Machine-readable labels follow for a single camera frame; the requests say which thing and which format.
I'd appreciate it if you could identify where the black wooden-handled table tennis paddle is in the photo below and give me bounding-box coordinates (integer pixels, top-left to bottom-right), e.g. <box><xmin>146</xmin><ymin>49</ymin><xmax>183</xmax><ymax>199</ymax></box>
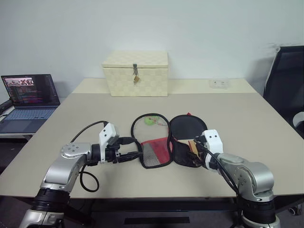
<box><xmin>171</xmin><ymin>115</ymin><xmax>207</xmax><ymax>159</ymax></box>

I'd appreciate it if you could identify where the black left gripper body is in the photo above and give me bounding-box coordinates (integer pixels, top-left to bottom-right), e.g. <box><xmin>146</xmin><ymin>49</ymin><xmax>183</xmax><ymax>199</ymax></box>
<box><xmin>105</xmin><ymin>136</ymin><xmax>123</xmax><ymax>165</ymax></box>

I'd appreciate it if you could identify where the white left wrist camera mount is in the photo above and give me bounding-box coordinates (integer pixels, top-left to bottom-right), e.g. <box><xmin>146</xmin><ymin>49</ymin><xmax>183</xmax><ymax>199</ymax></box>
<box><xmin>98</xmin><ymin>122</ymin><xmax>119</xmax><ymax>164</ymax></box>

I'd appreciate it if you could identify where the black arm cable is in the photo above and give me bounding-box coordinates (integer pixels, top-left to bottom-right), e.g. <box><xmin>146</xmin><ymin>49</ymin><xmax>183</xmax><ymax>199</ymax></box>
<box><xmin>208</xmin><ymin>152</ymin><xmax>243</xmax><ymax>228</ymax></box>
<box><xmin>71</xmin><ymin>121</ymin><xmax>109</xmax><ymax>192</ymax></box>

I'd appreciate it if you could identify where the black rectangular floor bar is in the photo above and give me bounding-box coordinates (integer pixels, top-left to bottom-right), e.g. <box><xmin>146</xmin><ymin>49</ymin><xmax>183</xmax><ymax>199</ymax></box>
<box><xmin>124</xmin><ymin>216</ymin><xmax>191</xmax><ymax>225</ymax></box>

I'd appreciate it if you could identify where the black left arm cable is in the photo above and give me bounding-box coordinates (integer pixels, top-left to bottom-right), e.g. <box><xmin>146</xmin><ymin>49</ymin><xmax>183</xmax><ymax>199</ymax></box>
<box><xmin>71</xmin><ymin>121</ymin><xmax>109</xmax><ymax>192</ymax></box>

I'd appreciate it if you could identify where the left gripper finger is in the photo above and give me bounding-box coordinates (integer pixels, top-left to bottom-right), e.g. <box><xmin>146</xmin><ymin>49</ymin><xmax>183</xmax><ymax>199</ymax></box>
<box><xmin>118</xmin><ymin>137</ymin><xmax>137</xmax><ymax>146</ymax></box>
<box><xmin>117</xmin><ymin>152</ymin><xmax>144</xmax><ymax>163</ymax></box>

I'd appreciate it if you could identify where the cream woven lidded box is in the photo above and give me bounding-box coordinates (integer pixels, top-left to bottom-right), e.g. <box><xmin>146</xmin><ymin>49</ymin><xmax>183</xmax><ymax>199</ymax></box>
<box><xmin>102</xmin><ymin>50</ymin><xmax>170</xmax><ymax>97</ymax></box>

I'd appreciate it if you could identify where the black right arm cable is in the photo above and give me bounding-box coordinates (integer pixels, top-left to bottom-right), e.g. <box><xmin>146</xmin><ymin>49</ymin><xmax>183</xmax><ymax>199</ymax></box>
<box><xmin>208</xmin><ymin>152</ymin><xmax>243</xmax><ymax>228</ymax></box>

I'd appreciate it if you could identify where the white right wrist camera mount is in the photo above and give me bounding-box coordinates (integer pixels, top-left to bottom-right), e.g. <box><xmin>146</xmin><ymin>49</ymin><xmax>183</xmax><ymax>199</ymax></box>
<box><xmin>201</xmin><ymin>129</ymin><xmax>224</xmax><ymax>171</ymax></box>

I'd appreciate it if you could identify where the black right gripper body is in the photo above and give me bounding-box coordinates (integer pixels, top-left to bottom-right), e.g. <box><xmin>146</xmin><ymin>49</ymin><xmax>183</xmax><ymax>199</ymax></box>
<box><xmin>195</xmin><ymin>139</ymin><xmax>209</xmax><ymax>168</ymax></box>

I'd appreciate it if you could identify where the black table frame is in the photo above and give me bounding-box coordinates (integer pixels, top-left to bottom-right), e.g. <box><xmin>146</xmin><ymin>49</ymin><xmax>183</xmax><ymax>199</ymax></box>
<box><xmin>64</xmin><ymin>196</ymin><xmax>240</xmax><ymax>213</ymax></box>

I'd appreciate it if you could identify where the open blue-grey laptop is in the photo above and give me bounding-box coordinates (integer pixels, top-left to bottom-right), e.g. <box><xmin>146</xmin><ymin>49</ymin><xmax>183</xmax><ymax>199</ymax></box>
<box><xmin>0</xmin><ymin>74</ymin><xmax>61</xmax><ymax>134</ymax></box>

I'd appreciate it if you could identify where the black mesh office chair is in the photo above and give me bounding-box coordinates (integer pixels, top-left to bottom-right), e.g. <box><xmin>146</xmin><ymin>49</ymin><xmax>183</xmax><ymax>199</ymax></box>
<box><xmin>263</xmin><ymin>45</ymin><xmax>304</xmax><ymax>141</ymax></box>

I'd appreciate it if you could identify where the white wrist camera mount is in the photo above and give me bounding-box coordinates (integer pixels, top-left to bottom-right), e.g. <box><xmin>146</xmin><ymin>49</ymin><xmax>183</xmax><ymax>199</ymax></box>
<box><xmin>201</xmin><ymin>129</ymin><xmax>224</xmax><ymax>171</ymax></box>
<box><xmin>98</xmin><ymin>122</ymin><xmax>119</xmax><ymax>164</ymax></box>

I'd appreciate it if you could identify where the black red mesh paddle case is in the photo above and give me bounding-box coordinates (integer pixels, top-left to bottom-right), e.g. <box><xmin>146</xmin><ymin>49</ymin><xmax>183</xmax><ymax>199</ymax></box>
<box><xmin>130</xmin><ymin>111</ymin><xmax>208</xmax><ymax>170</ymax></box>

